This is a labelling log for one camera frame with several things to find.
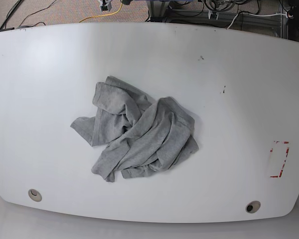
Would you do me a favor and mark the grey t-shirt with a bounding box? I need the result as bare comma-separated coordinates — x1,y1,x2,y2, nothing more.
71,76,199,182

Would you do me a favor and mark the red tape rectangle marking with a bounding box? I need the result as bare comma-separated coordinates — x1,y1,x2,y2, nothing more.
267,141,290,178

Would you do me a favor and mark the yellow cable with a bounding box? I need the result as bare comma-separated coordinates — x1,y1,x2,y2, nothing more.
79,0,123,23

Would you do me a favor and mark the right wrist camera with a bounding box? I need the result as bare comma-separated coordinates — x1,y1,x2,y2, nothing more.
98,0,112,12

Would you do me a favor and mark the right table cable grommet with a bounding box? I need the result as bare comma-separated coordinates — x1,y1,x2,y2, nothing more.
246,201,261,214

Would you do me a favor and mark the table cable grommet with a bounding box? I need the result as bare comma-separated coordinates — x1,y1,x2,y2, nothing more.
246,201,261,214
28,189,42,202

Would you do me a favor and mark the left table cable grommet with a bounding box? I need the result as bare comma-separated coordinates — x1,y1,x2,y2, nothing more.
28,189,42,202

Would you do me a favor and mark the aluminium frame rail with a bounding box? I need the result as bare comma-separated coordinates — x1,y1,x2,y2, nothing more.
146,0,289,39

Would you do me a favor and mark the white cable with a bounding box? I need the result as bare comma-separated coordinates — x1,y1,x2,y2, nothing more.
226,11,287,29

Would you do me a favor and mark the black floor cable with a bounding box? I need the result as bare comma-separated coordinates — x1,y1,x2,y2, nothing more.
0,0,58,30

